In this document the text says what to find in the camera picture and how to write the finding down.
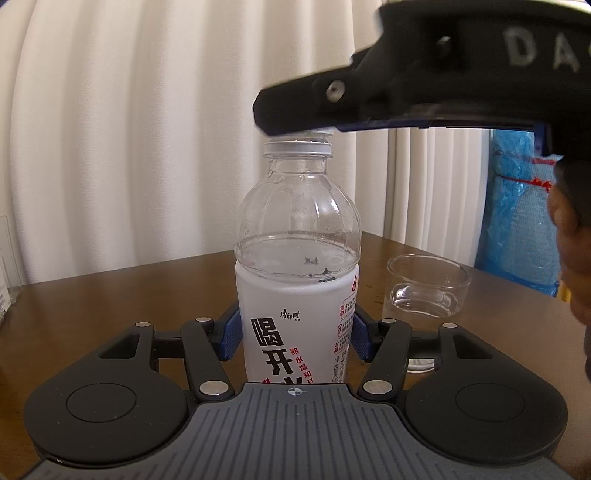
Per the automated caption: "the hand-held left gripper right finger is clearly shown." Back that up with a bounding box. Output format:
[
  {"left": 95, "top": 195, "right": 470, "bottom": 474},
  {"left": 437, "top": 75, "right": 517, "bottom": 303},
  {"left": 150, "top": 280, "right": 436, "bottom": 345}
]
[{"left": 351, "top": 304, "right": 498, "bottom": 403}]

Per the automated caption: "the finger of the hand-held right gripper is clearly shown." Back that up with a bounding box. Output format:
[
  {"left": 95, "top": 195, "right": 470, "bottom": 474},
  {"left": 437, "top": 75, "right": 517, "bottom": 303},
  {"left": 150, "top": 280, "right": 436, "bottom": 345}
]
[{"left": 252, "top": 39, "right": 537, "bottom": 138}]

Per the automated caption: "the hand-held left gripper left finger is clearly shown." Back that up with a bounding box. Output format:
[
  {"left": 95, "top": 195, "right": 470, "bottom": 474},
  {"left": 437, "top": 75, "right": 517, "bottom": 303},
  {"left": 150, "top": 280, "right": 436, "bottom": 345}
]
[{"left": 88, "top": 304, "right": 243, "bottom": 403}]

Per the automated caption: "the white bottle cap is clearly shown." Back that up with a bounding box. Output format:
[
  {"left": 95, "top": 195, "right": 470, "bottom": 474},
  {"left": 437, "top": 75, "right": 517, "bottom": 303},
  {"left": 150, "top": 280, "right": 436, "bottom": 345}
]
[{"left": 277, "top": 130, "right": 334, "bottom": 141}]

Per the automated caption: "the clear plastic water bottle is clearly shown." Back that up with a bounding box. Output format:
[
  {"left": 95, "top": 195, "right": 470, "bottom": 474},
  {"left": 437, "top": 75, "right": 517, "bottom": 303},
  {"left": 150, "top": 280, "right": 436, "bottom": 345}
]
[{"left": 233, "top": 131, "right": 363, "bottom": 387}]

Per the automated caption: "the person's right hand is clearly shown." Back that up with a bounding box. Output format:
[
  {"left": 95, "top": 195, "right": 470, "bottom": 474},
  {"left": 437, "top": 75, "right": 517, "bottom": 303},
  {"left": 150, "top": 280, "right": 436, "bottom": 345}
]
[{"left": 547, "top": 187, "right": 591, "bottom": 334}]

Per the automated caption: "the blue plastic bag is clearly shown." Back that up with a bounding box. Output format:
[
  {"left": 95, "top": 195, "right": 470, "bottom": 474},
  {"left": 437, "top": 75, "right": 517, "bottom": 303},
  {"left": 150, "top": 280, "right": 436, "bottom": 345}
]
[{"left": 475, "top": 128, "right": 572, "bottom": 299}]

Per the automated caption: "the white pleated curtain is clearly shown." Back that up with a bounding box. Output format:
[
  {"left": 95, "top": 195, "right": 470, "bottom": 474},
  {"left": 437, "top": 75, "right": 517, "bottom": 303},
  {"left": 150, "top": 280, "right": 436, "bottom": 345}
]
[{"left": 8, "top": 0, "right": 493, "bottom": 286}]

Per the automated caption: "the clear acrylic holder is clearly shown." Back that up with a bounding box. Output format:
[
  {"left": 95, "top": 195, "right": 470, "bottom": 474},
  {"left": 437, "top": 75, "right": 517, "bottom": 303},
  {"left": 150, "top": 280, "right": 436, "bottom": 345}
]
[{"left": 0, "top": 215, "right": 24, "bottom": 303}]

